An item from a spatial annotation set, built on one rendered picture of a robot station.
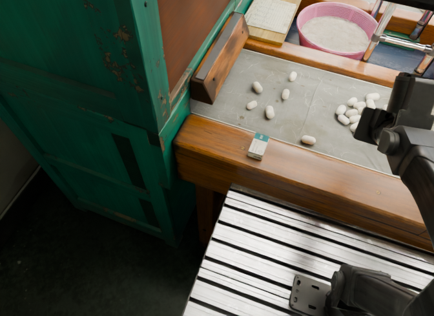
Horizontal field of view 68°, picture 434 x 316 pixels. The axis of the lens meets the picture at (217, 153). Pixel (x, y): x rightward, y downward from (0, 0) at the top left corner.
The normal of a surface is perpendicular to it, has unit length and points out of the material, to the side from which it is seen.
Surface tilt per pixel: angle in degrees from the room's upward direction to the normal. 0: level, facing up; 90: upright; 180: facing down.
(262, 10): 0
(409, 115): 49
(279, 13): 0
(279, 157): 0
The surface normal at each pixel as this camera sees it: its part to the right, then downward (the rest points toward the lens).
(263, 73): 0.02, -0.55
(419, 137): 0.08, -0.76
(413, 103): -0.14, 0.25
